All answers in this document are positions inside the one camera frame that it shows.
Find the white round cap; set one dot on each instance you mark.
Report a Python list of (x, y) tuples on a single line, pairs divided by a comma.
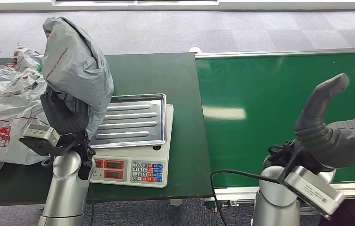
[(195, 49)]

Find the small crumpled white bag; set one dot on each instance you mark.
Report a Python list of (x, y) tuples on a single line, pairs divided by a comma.
[(24, 57)]

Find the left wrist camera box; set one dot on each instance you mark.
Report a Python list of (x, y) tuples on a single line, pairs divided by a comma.
[(41, 134)]

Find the white electronic weighing scale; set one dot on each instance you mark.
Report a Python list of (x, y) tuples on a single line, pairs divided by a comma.
[(127, 159)]

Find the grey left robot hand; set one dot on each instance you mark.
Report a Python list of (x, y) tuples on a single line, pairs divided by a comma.
[(68, 117)]

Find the steel scale tray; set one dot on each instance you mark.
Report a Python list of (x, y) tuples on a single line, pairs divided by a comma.
[(133, 121)]

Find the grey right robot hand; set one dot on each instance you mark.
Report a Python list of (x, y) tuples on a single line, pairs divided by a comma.
[(339, 143)]

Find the green conveyor belt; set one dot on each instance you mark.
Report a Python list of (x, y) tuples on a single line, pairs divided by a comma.
[(258, 93)]

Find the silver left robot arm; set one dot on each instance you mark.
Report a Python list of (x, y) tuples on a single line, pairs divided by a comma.
[(68, 187)]

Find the large white red-printed bag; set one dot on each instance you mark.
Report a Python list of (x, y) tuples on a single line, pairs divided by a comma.
[(5, 109)]

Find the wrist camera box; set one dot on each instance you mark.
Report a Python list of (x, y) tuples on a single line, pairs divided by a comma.
[(314, 191), (41, 134)]

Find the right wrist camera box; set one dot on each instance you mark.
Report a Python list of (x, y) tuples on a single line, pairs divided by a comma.
[(314, 191)]

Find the grey plastic mailer package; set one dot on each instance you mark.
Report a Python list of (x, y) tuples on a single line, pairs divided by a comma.
[(74, 62)]

